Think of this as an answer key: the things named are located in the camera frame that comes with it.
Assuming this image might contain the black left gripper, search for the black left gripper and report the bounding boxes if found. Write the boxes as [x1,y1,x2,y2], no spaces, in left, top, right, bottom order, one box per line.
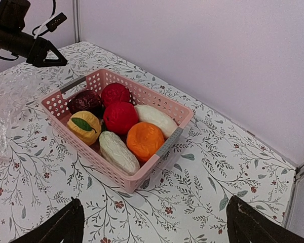
[0,30,68,67]

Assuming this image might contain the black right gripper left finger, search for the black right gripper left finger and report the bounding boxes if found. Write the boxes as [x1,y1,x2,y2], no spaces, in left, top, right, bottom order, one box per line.
[12,198,85,243]

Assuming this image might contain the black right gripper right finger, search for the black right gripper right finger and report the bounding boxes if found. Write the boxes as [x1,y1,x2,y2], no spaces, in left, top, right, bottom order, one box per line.
[226,195,304,243]

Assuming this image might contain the dark maroon crinkled fruit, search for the dark maroon crinkled fruit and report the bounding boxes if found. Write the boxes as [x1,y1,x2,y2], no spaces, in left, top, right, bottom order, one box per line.
[67,90,103,117]

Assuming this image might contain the clear zip top bag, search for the clear zip top bag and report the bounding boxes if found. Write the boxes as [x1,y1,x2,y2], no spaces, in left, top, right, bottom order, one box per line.
[0,71,41,161]

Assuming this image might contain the red crinkled fruit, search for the red crinkled fruit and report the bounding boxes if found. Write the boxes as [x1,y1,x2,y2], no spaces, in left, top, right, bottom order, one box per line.
[101,83,131,107]
[103,102,139,135]

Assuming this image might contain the yellow fruit with leaf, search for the yellow fruit with leaf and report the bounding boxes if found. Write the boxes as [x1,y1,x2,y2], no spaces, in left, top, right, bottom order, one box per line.
[67,111,102,146]

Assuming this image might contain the red crinkled fruit front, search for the red crinkled fruit front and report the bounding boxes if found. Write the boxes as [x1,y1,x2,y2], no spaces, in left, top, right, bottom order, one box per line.
[103,102,139,135]

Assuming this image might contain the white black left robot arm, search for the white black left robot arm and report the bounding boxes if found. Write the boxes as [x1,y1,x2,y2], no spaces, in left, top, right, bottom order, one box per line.
[0,1,67,68]

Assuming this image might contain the floral patterned table mat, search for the floral patterned table mat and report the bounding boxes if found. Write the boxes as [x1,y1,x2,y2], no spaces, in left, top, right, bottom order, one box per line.
[0,42,296,242]

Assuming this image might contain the pink perforated plastic basket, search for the pink perforated plastic basket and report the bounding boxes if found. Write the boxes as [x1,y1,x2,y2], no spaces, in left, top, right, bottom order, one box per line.
[41,69,193,193]

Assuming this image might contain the white oblong vegetable front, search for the white oblong vegetable front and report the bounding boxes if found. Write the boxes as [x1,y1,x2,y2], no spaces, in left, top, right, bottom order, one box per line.
[99,131,140,176]

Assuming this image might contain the white oblong vegetable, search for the white oblong vegetable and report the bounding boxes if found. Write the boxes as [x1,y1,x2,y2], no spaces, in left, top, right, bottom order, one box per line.
[99,131,140,176]
[134,105,177,138]

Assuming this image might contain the white oblong vegetable rear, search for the white oblong vegetable rear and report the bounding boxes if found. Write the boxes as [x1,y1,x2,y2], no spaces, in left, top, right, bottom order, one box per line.
[134,105,177,138]

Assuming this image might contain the orange crinkled fruit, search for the orange crinkled fruit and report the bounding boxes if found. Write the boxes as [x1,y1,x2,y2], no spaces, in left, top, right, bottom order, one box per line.
[126,122,165,163]

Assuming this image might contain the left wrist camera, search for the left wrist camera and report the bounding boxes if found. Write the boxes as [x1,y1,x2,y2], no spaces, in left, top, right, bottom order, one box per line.
[32,13,67,38]

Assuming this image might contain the left aluminium corner post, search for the left aluminium corner post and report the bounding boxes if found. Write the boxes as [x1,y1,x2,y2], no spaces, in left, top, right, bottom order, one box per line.
[72,0,81,43]

